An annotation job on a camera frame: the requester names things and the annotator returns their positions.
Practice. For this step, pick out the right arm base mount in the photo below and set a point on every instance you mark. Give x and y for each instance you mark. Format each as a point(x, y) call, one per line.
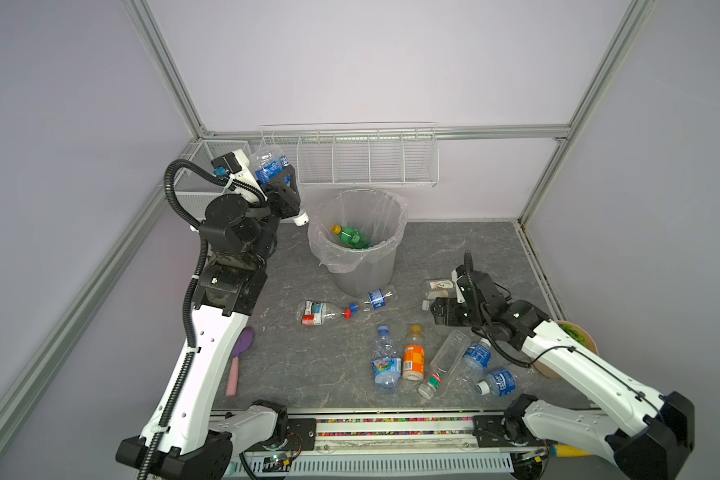
point(495, 430)

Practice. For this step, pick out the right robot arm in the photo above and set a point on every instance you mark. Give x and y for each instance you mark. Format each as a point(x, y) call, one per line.
point(646, 434)

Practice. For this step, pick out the potted green plant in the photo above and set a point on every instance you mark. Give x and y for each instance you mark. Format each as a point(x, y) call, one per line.
point(577, 333)

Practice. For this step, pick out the green Sprite bottle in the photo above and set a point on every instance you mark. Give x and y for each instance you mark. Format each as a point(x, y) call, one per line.
point(350, 237)

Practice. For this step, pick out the grey mesh waste bin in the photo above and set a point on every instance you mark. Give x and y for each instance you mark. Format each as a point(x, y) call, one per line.
point(367, 277)

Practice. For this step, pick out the small white mesh basket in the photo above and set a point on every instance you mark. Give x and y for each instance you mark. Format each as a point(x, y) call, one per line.
point(189, 186)

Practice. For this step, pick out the blue yellow toy rake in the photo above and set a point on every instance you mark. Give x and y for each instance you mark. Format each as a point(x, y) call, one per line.
point(567, 451)

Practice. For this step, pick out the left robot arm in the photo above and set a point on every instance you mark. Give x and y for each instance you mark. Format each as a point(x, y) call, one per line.
point(177, 442)

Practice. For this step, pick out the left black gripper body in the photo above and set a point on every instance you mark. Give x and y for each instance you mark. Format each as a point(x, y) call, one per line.
point(268, 221)

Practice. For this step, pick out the small crushed blue bottle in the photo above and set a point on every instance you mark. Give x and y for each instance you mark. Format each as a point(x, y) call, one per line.
point(373, 300)

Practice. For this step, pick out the Pocari Sweat bottle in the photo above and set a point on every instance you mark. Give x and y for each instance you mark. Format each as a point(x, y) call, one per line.
point(265, 163)

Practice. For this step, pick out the bird label tea bottle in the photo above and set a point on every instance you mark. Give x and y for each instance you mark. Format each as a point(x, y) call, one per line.
point(437, 288)

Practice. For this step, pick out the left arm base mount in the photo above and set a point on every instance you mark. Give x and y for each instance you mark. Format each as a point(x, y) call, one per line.
point(299, 434)

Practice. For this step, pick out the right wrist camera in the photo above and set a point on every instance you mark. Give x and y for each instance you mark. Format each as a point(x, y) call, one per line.
point(461, 285)

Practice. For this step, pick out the long white wire shelf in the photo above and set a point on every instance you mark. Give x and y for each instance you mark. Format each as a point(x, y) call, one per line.
point(382, 154)

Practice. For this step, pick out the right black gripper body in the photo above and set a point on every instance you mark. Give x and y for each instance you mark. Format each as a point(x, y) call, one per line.
point(458, 315)

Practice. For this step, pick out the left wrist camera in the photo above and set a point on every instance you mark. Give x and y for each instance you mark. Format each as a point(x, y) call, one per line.
point(234, 167)

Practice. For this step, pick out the clear plastic bin liner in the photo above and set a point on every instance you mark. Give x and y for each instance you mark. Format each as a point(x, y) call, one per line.
point(357, 226)

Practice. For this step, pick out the tall clear bottle green-red cap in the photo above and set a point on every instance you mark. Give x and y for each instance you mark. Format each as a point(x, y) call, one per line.
point(447, 357)

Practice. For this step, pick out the red label clear bottle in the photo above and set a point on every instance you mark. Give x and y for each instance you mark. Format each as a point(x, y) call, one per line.
point(317, 313)

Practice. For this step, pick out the blue label bottle right front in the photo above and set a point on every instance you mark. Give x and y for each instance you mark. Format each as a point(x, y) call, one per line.
point(505, 381)

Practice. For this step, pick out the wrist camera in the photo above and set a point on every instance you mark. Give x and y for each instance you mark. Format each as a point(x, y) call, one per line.
point(461, 285)
point(234, 167)

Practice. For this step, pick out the orange NFC juice bottle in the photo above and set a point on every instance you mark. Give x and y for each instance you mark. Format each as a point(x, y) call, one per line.
point(414, 354)

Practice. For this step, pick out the blue cartoon label water bottle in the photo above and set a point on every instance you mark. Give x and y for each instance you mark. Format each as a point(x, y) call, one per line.
point(386, 361)

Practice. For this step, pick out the purple spoon pink handle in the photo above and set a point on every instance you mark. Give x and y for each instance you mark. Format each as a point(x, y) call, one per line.
point(242, 344)

